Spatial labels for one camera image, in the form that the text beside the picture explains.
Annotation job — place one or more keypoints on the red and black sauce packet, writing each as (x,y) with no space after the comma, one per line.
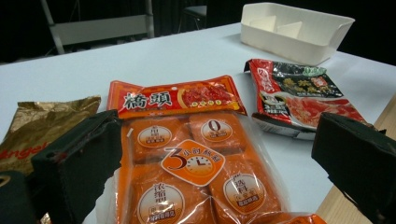
(305,93)

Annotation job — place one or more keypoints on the orange seasoning block packet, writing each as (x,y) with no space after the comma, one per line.
(193,161)

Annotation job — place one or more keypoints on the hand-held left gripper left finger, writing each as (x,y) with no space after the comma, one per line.
(77,155)

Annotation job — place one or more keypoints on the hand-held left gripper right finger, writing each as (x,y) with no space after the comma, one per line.
(361,158)

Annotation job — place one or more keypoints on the white metal table frame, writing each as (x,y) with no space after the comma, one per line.
(99,29)

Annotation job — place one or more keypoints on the gold foil packet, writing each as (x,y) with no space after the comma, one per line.
(46,124)

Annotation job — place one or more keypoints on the white plastic divided box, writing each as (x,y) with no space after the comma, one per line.
(280,49)

